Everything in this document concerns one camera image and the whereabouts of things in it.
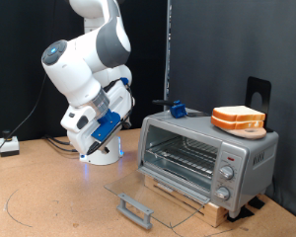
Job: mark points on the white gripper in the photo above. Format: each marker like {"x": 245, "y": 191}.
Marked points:
{"x": 77, "y": 138}

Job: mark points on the spatula with blue grip block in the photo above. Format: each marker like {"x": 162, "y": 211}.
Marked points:
{"x": 180, "y": 110}

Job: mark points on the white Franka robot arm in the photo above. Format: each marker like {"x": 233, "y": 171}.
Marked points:
{"x": 72, "y": 72}

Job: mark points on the silver oven knob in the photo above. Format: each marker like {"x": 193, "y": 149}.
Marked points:
{"x": 222, "y": 193}
{"x": 227, "y": 172}

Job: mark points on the silver toaster oven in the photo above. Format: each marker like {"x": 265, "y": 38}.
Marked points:
{"x": 253, "y": 154}

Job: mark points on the vertical aluminium pole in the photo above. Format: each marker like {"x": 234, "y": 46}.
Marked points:
{"x": 167, "y": 49}

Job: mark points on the white emergency stop box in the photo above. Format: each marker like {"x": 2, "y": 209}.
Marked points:
{"x": 9, "y": 146}

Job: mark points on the wooden crate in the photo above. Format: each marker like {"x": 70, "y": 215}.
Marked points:
{"x": 217, "y": 214}

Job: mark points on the round wooden plate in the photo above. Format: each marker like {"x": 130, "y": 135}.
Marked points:
{"x": 250, "y": 133}

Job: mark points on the black metal bookend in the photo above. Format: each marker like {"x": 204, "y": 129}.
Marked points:
{"x": 253, "y": 85}

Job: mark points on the grey backdrop curtain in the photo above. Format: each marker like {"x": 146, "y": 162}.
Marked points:
{"x": 236, "y": 39}

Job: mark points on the wrist camera on blue mount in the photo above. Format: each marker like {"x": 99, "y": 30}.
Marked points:
{"x": 105, "y": 126}

